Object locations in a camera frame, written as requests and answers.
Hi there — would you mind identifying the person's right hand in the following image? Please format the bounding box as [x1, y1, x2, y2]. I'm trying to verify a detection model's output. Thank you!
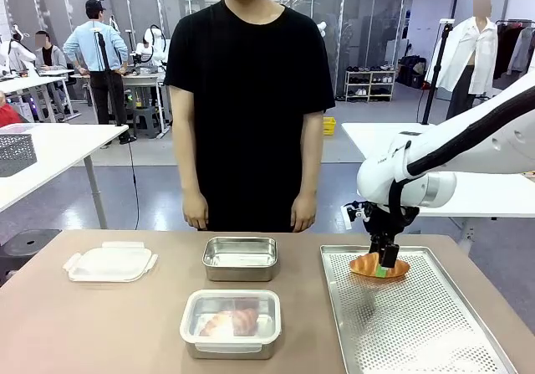
[181, 191, 210, 230]

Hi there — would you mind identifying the black tripod pole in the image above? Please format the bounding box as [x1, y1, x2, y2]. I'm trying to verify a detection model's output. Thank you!
[94, 30, 127, 129]

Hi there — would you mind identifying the grey plastic step stool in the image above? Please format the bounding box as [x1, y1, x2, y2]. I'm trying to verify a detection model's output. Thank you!
[132, 105, 164, 139]

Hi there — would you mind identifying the seated person in dark top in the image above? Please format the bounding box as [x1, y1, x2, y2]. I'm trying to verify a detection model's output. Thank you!
[33, 30, 69, 72]

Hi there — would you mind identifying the person in red top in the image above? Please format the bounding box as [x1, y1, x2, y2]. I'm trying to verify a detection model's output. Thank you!
[0, 90, 27, 129]

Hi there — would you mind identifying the man in light blue shirt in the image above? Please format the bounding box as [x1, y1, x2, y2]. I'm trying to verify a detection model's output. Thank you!
[62, 0, 137, 146]

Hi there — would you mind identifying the person's left hand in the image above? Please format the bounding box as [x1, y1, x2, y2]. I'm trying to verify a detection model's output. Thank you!
[289, 192, 317, 233]

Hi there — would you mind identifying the black bags pile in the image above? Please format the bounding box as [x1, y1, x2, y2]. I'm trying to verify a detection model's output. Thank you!
[396, 54, 428, 90]

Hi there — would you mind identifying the white shoe rack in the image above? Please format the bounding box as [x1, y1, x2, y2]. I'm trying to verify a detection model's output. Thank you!
[344, 66, 397, 103]

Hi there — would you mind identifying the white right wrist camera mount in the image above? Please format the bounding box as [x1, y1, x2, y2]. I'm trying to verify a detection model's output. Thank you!
[339, 204, 357, 231]

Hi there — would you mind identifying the black right arm cable sleeve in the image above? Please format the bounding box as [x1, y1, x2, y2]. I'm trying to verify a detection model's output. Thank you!
[387, 81, 535, 225]

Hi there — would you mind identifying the clothes rack with dark garments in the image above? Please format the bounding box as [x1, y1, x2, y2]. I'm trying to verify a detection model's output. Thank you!
[492, 19, 535, 80]

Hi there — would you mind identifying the black round stool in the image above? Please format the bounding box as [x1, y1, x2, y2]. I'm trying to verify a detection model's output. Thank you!
[0, 228, 63, 288]

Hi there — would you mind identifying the mannequin with white shirt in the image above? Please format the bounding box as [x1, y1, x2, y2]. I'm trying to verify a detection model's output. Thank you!
[425, 0, 499, 120]

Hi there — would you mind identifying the white side table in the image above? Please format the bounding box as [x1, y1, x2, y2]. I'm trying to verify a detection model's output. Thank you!
[0, 122, 130, 230]

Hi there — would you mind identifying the orange croissant bread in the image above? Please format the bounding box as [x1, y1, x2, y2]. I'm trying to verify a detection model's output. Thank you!
[349, 252, 411, 282]
[199, 307, 261, 338]

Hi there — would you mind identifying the grey perforated basket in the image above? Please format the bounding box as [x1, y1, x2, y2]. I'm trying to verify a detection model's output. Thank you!
[0, 133, 35, 178]

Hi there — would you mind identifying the person in black t-shirt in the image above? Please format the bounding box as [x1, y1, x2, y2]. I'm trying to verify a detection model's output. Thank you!
[163, 0, 337, 233]

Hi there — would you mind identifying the white background desk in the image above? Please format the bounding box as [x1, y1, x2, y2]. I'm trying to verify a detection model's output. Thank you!
[0, 69, 81, 122]

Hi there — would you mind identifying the white clear plastic lid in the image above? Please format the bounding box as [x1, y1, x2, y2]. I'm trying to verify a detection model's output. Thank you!
[62, 241, 160, 284]
[179, 289, 283, 348]

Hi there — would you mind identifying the person's left forearm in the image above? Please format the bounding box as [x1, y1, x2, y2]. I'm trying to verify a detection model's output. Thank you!
[292, 110, 326, 202]

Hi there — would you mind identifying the black tripod on table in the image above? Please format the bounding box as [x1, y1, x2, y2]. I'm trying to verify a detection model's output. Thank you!
[420, 19, 456, 126]

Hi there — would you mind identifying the person's right forearm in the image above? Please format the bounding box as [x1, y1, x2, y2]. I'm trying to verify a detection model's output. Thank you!
[168, 85, 206, 199]

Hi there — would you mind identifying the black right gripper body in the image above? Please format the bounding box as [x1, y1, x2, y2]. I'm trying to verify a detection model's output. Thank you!
[359, 200, 420, 246]

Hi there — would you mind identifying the perforated metal baking tray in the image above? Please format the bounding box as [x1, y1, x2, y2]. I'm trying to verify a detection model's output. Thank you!
[319, 244, 520, 374]

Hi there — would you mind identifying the steel rectangular container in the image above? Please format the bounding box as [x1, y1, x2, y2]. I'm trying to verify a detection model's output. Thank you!
[201, 235, 278, 283]
[182, 335, 280, 361]

